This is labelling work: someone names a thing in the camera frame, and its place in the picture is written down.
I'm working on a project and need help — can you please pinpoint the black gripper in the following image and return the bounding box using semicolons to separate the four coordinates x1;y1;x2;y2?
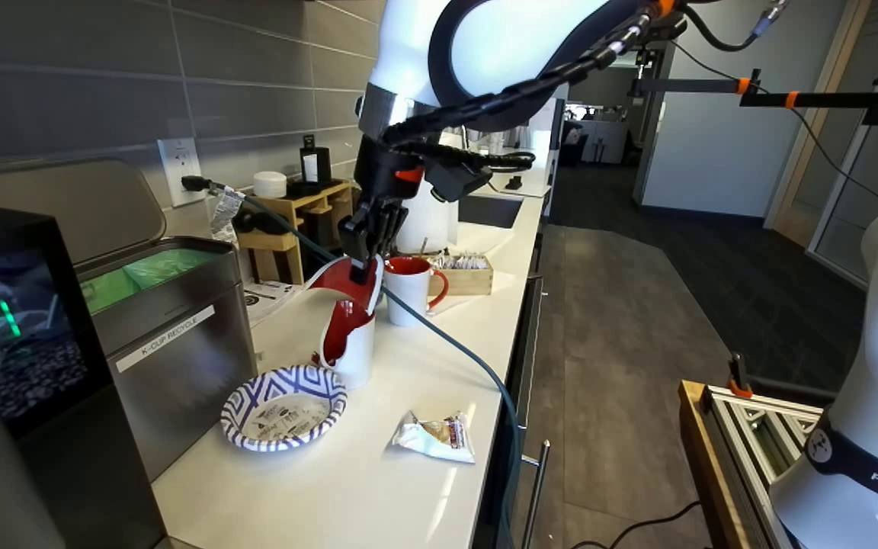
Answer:
343;134;426;285

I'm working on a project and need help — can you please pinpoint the broken mug piece red inside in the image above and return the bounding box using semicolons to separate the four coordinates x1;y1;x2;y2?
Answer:
306;253;387;360

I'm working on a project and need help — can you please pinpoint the red and white mug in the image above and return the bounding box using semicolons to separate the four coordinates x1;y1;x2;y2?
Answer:
380;253;454;329

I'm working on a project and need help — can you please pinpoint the dark counter cabinet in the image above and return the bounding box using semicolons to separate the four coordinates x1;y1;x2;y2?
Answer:
472;217;555;549

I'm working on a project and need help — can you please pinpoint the wooden box of sugar packets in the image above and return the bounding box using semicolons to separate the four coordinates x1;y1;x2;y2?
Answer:
435;250;497;299

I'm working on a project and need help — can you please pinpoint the white pepper packet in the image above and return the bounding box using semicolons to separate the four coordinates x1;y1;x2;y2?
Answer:
248;279;300;309

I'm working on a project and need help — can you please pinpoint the small white jar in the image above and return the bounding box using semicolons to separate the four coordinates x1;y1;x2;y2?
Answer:
251;168;290;202

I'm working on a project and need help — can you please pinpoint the blue vertical pole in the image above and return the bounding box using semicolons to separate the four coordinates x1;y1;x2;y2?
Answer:
180;173;527;549

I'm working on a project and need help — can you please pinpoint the blue patterned paper plate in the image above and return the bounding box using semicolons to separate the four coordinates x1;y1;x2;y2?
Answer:
218;363;351;456

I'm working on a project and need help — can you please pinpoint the crumpled snack wrapper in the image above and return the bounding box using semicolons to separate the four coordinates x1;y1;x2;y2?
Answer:
386;408;478;470

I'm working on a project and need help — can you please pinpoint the black monitor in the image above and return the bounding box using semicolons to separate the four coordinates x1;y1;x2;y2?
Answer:
0;195;172;549

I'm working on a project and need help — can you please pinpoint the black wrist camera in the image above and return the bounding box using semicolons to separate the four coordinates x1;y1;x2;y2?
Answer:
419;142;540;203

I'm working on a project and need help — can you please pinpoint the white wall outlet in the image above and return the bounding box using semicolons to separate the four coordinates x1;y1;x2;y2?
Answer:
157;134;204;207

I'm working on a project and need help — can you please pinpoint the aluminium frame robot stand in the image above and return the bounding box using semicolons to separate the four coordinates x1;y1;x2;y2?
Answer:
676;375;829;549

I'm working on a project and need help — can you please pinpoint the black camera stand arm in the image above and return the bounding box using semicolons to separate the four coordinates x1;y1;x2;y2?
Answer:
631;67;878;130

